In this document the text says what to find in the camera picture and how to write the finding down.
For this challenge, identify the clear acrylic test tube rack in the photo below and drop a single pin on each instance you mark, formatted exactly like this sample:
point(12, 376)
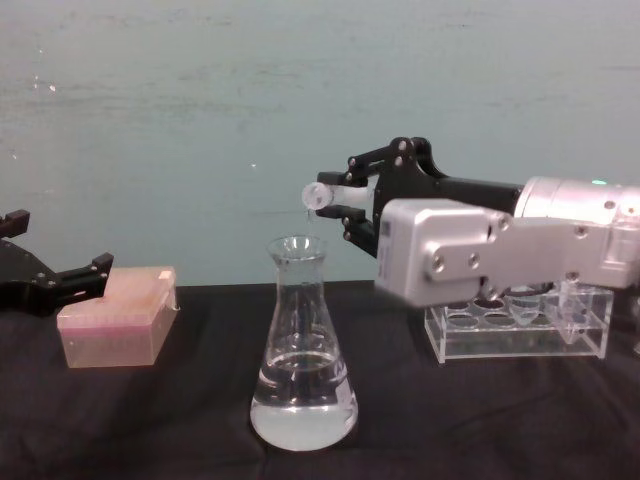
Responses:
point(520, 342)

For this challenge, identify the clear test tube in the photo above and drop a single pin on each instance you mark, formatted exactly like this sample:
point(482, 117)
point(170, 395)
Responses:
point(316, 196)

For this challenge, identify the pink translucent plastic box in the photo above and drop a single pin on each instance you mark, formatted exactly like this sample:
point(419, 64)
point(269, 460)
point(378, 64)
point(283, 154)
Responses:
point(115, 325)

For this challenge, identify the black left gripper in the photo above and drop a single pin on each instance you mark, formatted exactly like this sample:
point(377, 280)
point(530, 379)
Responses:
point(22, 285)

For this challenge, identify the glass conical flask with liquid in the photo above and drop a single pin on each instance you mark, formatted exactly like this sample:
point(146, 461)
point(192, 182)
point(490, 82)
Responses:
point(304, 400)

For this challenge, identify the black tablecloth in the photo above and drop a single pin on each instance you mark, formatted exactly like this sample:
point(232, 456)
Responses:
point(450, 425)

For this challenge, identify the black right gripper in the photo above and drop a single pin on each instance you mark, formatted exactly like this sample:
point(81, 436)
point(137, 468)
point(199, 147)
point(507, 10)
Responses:
point(420, 180)

